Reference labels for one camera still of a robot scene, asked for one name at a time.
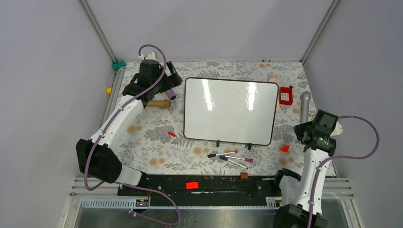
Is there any white whiteboard black frame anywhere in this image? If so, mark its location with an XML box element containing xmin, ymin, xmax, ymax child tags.
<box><xmin>183</xmin><ymin>77</ymin><xmax>279</xmax><ymax>146</ymax></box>

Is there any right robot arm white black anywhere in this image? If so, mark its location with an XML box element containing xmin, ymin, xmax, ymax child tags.
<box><xmin>272</xmin><ymin>110</ymin><xmax>338</xmax><ymax>228</ymax></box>

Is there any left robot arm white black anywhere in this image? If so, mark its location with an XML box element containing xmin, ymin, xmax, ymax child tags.
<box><xmin>76</xmin><ymin>59</ymin><xmax>182</xmax><ymax>195</ymax></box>

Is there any pink cap whiteboard marker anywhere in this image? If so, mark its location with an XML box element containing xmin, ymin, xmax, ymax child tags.
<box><xmin>225</xmin><ymin>155</ymin><xmax>254</xmax><ymax>162</ymax></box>

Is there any blue cap whiteboard marker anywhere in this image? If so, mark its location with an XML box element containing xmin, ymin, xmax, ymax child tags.
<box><xmin>219</xmin><ymin>155</ymin><xmax>248</xmax><ymax>170</ymax></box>

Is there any black cap whiteboard marker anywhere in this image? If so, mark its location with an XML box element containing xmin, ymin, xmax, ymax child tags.
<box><xmin>207</xmin><ymin>151</ymin><xmax>237</xmax><ymax>158</ymax></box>

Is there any purple glitter toy microphone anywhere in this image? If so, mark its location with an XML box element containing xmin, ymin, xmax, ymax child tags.
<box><xmin>165</xmin><ymin>89</ymin><xmax>176</xmax><ymax>100</ymax></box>

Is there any gold toy microphone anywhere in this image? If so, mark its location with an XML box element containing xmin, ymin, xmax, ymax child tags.
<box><xmin>147</xmin><ymin>99</ymin><xmax>171</xmax><ymax>109</ymax></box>

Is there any orange red cone piece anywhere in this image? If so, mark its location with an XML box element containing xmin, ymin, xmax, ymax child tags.
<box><xmin>279</xmin><ymin>145</ymin><xmax>290</xmax><ymax>153</ymax></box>

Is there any silver toy microphone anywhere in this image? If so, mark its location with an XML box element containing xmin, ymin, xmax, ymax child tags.
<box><xmin>300</xmin><ymin>91</ymin><xmax>311</xmax><ymax>124</ymax></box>

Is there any red small box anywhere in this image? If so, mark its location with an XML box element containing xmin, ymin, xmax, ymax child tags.
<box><xmin>279</xmin><ymin>86</ymin><xmax>293</xmax><ymax>105</ymax></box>

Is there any teal corner clip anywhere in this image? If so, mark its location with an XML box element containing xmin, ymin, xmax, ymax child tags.
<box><xmin>111</xmin><ymin>60</ymin><xmax>126</xmax><ymax>70</ymax></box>

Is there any peach cylinder toy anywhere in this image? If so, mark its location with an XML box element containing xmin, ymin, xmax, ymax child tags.
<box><xmin>267</xmin><ymin>75</ymin><xmax>280</xmax><ymax>114</ymax></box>

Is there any floral table mat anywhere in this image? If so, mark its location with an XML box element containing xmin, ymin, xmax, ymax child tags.
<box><xmin>114</xmin><ymin>62</ymin><xmax>310</xmax><ymax>175</ymax></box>

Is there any brown small block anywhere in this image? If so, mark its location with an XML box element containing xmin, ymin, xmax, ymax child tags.
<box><xmin>240</xmin><ymin>172</ymin><xmax>249</xmax><ymax>180</ymax></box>

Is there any red tape patch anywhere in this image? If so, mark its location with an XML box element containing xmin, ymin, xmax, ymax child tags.
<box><xmin>185</xmin><ymin>181</ymin><xmax>199</xmax><ymax>190</ymax></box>

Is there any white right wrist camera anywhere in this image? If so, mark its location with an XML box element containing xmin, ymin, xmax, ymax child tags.
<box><xmin>331</xmin><ymin>121</ymin><xmax>343</xmax><ymax>136</ymax></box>

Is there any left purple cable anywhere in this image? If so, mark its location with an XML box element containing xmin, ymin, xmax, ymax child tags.
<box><xmin>83</xmin><ymin>44</ymin><xmax>182</xmax><ymax>227</ymax></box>

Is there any purple cable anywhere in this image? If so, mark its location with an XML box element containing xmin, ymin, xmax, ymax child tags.
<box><xmin>307</xmin><ymin>115</ymin><xmax>381</xmax><ymax>228</ymax></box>
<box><xmin>83</xmin><ymin>44</ymin><xmax>182</xmax><ymax>227</ymax></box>

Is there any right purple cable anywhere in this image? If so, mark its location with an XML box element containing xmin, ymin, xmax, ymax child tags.
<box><xmin>307</xmin><ymin>115</ymin><xmax>381</xmax><ymax>228</ymax></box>

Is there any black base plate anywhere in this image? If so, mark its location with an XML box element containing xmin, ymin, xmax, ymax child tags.
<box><xmin>117</xmin><ymin>174</ymin><xmax>281</xmax><ymax>202</ymax></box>

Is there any left aluminium frame post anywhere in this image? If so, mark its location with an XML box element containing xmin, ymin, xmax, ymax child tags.
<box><xmin>78</xmin><ymin>0</ymin><xmax>118</xmax><ymax>64</ymax></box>

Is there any aluminium frame post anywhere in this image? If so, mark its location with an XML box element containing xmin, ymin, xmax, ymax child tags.
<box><xmin>78</xmin><ymin>0</ymin><xmax>118</xmax><ymax>64</ymax></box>
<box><xmin>300</xmin><ymin>0</ymin><xmax>340</xmax><ymax>65</ymax></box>

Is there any right aluminium frame post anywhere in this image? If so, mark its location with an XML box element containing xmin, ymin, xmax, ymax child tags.
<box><xmin>300</xmin><ymin>0</ymin><xmax>340</xmax><ymax>65</ymax></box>

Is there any slotted cable duct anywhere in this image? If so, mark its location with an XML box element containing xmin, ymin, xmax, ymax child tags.
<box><xmin>81</xmin><ymin>197</ymin><xmax>282</xmax><ymax>209</ymax></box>

